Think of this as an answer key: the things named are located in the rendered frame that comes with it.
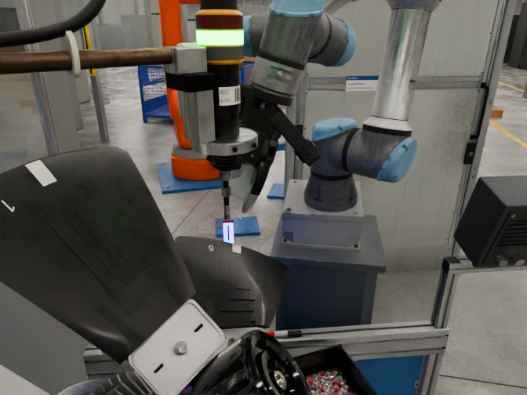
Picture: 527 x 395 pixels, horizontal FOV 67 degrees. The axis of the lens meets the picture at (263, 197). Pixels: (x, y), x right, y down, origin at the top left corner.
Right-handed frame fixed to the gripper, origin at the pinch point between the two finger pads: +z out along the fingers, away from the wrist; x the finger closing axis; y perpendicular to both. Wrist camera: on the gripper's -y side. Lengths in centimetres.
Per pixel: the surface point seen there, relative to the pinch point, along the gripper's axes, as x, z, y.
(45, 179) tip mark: 21.0, -6.3, 26.0
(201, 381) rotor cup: 32.8, 6.5, 4.9
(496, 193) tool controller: -11, -12, -52
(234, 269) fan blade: 6.6, 9.1, 0.3
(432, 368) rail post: -13, 39, -63
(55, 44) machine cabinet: -404, 40, 183
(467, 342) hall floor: -94, 87, -152
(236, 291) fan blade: 12.7, 9.1, 0.1
